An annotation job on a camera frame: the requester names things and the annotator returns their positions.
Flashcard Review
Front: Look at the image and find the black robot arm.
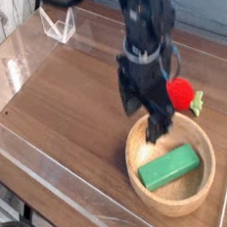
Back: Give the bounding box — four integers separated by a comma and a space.
116, 0, 178, 143

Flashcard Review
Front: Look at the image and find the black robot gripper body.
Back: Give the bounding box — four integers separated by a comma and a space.
117, 37, 174, 114

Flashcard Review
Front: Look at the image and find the brown wooden bowl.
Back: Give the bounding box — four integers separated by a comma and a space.
125, 113, 216, 217

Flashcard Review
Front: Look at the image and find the black cable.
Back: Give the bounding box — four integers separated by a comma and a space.
158, 43, 184, 82

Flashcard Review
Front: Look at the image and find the clear acrylic corner bracket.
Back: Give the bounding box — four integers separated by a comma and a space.
39, 8, 76, 44

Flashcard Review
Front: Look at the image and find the clear acrylic front barrier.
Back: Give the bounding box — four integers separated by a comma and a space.
0, 123, 155, 227

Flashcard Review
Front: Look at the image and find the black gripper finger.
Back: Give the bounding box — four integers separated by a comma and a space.
117, 68, 142, 117
145, 105, 174, 144

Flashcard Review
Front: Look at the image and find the red plush strawberry toy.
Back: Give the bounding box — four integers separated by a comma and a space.
166, 77, 204, 116

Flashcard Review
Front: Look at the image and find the green rectangular block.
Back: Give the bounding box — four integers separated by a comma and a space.
138, 144, 200, 192

